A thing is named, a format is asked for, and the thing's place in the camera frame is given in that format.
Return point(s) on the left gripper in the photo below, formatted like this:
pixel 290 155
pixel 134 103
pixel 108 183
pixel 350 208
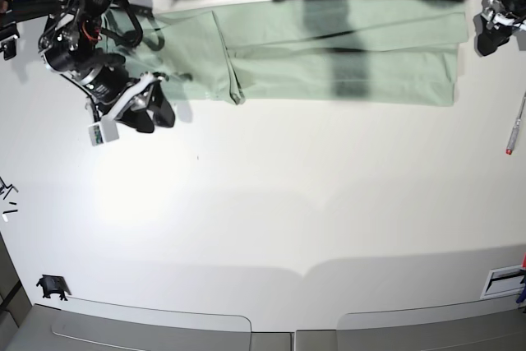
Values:
pixel 500 18

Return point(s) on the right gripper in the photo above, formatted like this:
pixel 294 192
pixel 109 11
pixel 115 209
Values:
pixel 105 86

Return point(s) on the light green T-shirt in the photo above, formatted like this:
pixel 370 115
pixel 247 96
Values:
pixel 387 51

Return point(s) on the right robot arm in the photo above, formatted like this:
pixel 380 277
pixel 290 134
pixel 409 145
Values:
pixel 70 47

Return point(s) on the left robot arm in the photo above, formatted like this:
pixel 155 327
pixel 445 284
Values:
pixel 500 20

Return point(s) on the red-tipped screwdriver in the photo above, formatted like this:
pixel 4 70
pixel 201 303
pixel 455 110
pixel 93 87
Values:
pixel 516 128

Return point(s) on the black plastic clip part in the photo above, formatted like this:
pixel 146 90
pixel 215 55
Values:
pixel 51 284

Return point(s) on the left grey chair back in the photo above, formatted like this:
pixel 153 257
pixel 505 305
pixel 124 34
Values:
pixel 124 335

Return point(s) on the grey chair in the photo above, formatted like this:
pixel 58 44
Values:
pixel 124 335
pixel 487 325

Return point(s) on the right grey chair back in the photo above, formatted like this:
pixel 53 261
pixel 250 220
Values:
pixel 487 325

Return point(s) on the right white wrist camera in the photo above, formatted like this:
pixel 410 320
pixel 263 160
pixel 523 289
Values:
pixel 103 131

